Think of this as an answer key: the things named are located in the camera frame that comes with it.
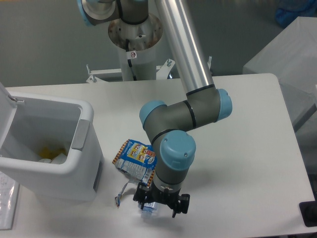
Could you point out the blue bag in background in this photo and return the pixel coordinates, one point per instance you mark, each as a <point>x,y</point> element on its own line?
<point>288,10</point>

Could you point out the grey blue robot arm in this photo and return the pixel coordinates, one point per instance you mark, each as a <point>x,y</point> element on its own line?
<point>166,126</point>

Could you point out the white paper sheet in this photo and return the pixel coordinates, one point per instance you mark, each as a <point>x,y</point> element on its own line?
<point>9,190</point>

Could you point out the blue snack wrapper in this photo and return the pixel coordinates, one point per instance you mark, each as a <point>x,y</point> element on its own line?
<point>137,161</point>

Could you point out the black device at table edge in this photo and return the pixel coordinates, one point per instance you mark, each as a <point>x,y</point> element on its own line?
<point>309,213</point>

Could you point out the white plastic trash can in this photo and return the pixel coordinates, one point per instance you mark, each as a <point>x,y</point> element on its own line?
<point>29,122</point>

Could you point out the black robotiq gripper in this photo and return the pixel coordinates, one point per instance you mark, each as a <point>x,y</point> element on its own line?
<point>178,203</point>

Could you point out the yellow white trash in can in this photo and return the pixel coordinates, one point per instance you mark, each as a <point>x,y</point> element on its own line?
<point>54,154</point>

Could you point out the crushed clear plastic bottle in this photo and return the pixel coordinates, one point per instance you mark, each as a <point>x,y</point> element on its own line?
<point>150,210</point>

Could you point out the white covered side table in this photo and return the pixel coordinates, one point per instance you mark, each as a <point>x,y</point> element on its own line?
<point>292,57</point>

